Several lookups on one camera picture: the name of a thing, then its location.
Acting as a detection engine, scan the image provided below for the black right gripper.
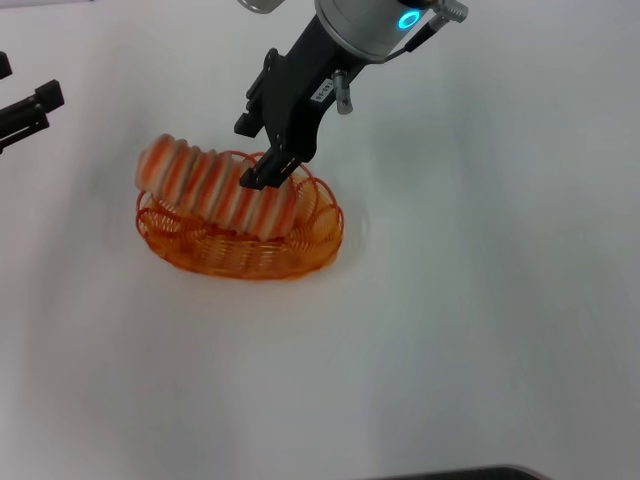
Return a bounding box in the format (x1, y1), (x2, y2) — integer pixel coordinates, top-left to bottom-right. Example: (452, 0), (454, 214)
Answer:
(234, 14), (370, 191)

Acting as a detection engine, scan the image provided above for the orange white striped toy bread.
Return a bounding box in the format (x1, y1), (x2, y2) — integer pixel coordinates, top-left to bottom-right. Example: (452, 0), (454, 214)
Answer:
(135, 133), (299, 240)

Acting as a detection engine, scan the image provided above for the orange woven plastic basket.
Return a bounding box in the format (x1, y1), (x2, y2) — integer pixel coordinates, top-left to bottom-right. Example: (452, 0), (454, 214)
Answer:
(134, 149), (346, 282)

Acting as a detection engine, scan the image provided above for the silver elbow right wrist plug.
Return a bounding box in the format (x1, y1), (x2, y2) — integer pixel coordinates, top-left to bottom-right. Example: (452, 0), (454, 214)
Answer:
(432, 0), (470, 22)

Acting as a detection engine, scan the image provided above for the ribbed silver right gripper plug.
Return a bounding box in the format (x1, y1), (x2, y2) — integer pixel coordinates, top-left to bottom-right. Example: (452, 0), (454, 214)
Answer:
(332, 68), (355, 116)

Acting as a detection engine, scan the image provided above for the dark robot chest edge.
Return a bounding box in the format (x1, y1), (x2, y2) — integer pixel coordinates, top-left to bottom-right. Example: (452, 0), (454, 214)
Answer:
(359, 464), (547, 480)

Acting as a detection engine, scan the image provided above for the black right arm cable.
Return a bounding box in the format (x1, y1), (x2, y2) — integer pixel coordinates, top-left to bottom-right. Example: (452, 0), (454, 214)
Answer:
(383, 13), (442, 64)

